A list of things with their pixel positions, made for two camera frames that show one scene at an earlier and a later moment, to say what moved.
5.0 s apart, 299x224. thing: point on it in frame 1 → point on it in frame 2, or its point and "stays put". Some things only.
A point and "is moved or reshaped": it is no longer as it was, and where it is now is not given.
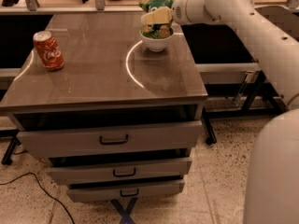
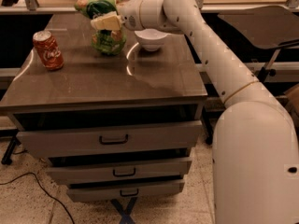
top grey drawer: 110,139 stays put
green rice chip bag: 157,0 is moved or reshaped
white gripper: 181,12 → 130,13
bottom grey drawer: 125,192 stays put
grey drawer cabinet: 113,119 stays put
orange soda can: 49,50 stays put
